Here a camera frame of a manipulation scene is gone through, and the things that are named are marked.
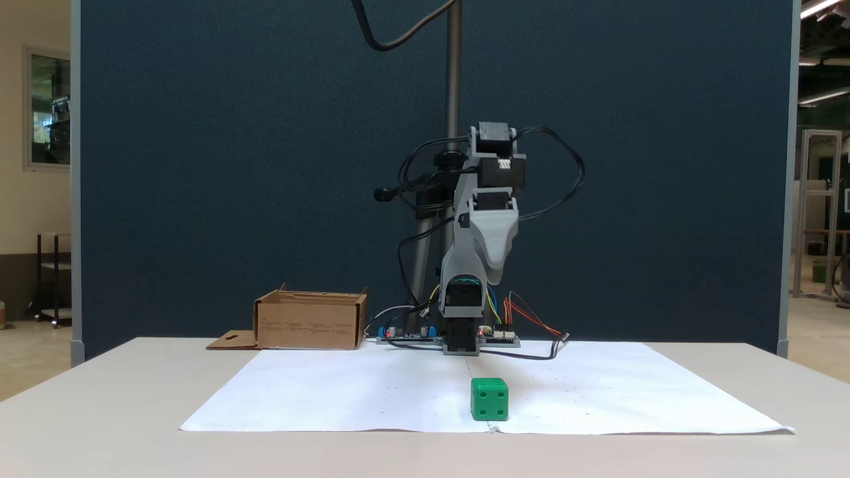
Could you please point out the ceiling strip light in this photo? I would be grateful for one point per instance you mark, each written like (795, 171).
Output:
(817, 8)

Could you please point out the brown cardboard box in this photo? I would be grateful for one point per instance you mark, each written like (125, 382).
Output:
(309, 325)

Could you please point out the framed wall window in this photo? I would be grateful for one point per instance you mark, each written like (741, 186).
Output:
(50, 106)

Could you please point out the black camera stand with pole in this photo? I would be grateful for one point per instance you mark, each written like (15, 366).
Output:
(453, 79)

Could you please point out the aluminium frame rack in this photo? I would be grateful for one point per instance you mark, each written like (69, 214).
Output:
(821, 133)

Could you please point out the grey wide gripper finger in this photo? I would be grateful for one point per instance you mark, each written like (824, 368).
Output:
(495, 232)

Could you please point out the motor controller circuit board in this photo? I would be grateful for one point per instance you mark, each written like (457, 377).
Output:
(499, 338)

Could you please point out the white paper sheet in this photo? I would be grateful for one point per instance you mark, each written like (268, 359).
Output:
(372, 398)

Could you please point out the blue power circuit board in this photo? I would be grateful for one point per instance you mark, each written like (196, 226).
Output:
(408, 337)

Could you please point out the green dice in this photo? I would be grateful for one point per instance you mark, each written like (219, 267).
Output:
(490, 400)

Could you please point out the dark blue partition panel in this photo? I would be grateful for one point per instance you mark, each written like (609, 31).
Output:
(199, 166)

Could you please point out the black shelf cart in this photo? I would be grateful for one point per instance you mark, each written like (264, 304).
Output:
(56, 313)

